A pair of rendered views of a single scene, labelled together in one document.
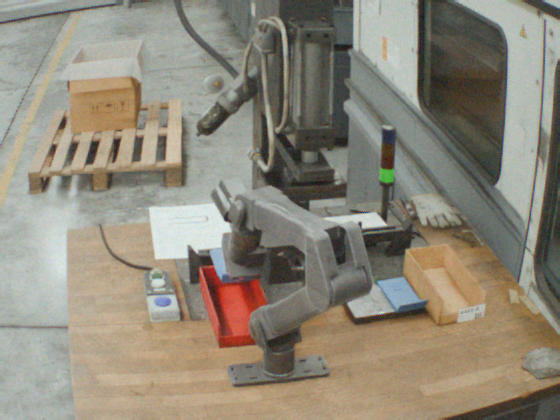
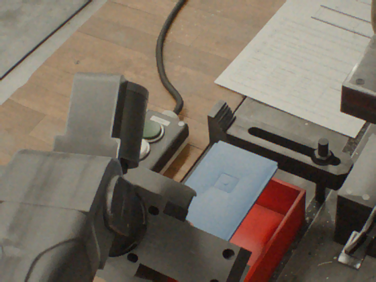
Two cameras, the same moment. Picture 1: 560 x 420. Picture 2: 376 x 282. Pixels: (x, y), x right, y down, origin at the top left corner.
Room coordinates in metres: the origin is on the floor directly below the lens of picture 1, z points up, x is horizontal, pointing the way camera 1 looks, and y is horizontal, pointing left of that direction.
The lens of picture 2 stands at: (1.20, -0.28, 1.64)
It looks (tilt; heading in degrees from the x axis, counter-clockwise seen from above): 47 degrees down; 50
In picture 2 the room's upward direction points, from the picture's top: 7 degrees counter-clockwise
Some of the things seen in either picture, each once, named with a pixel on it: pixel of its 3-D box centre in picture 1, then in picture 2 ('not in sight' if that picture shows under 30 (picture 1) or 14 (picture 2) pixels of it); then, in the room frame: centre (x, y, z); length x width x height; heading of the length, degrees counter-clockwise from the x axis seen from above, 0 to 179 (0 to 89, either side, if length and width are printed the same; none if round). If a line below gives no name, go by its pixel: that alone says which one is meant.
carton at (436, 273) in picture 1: (444, 284); not in sight; (1.59, -0.39, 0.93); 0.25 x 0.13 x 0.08; 14
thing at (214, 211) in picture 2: (232, 260); (211, 195); (1.53, 0.10, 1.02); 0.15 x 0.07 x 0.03; 14
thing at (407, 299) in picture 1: (402, 291); not in sight; (1.55, -0.28, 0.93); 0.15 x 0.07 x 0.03; 15
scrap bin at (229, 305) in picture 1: (235, 304); (203, 268); (1.50, 0.09, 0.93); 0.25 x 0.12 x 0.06; 14
